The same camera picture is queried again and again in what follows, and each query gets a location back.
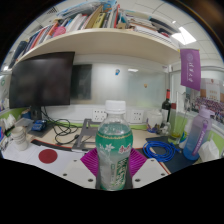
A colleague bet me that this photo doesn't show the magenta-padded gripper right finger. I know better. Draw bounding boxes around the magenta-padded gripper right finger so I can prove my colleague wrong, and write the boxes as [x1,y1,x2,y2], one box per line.
[125,147,170,190]

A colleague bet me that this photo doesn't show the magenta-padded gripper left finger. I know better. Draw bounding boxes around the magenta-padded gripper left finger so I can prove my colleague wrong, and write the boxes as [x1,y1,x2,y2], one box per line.
[60,147,101,190]

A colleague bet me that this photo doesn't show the green-labelled clear drink bottle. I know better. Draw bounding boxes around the green-labelled clear drink bottle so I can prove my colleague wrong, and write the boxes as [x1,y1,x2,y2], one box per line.
[95,99,134,192]

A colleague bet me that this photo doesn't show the purple translucent water bottle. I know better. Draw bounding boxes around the purple translucent water bottle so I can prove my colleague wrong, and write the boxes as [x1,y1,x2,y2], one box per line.
[182,105,214,162]

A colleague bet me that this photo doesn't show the blank white paper sheet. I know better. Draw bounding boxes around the blank white paper sheet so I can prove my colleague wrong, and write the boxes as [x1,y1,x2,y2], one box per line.
[26,144,86,178]

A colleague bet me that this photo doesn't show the grey metal laptop stand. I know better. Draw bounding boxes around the grey metal laptop stand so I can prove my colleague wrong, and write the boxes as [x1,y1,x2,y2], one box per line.
[71,118,101,153]

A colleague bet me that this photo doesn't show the black desk mat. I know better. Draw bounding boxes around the black desk mat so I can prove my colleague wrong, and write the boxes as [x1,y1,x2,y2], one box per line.
[144,135,201,174]

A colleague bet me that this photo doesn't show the flat round red coaster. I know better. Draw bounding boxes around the flat round red coaster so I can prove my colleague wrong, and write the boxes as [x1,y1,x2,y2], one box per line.
[37,148,59,165]

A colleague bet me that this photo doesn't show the white jar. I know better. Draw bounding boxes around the white jar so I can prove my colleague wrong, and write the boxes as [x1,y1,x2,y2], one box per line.
[146,109,163,129]

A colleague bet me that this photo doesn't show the small blue box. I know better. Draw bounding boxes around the small blue box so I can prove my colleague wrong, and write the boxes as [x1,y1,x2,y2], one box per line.
[31,119,48,133]

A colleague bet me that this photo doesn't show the dark wine bottle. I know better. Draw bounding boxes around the dark wine bottle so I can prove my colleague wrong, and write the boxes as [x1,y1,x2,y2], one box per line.
[161,88,172,124]

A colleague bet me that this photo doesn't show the handwritten white paper sheet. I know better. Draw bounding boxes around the handwritten white paper sheet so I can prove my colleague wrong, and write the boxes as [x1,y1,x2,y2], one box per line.
[1,139,38,162]

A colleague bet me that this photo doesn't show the white patterned paper cup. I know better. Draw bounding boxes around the white patterned paper cup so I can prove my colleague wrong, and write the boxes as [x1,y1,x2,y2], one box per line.
[10,125,30,152]

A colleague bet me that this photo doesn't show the group photo poster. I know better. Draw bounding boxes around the group photo poster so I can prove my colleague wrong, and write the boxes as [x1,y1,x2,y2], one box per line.
[189,78,224,124]

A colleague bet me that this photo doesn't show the black computer monitor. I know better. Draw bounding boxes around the black computer monitor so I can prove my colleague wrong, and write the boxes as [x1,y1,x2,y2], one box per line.
[8,51,76,138]

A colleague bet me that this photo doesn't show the purple hanging flag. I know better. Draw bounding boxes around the purple hanging flag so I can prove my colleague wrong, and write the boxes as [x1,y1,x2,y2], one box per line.
[179,48,202,92]

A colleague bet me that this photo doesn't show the white shelf with books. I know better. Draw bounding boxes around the white shelf with books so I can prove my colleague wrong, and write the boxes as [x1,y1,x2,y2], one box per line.
[8,0,183,66]

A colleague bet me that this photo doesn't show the ceiling lights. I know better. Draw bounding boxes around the ceiling lights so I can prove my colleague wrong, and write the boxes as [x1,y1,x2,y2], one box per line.
[171,26,198,46]

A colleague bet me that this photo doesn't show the blue coiled cable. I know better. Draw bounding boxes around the blue coiled cable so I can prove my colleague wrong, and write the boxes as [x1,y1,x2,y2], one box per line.
[142,139,178,163]

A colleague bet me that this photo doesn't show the black cable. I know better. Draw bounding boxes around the black cable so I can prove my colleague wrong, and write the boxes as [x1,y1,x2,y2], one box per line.
[41,106,81,146]

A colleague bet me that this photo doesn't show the white wall socket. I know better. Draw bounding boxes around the white wall socket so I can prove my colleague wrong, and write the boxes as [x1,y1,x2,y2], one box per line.
[92,108,108,123]
[130,109,145,124]

